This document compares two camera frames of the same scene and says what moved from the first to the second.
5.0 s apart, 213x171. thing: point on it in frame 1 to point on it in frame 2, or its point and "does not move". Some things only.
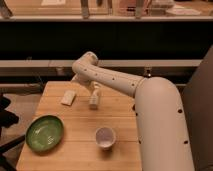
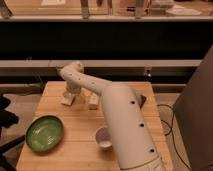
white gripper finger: [93, 87] to [81, 95]
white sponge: [68, 97] does not move
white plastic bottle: [94, 100] does not move
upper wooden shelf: [106, 10] does not move
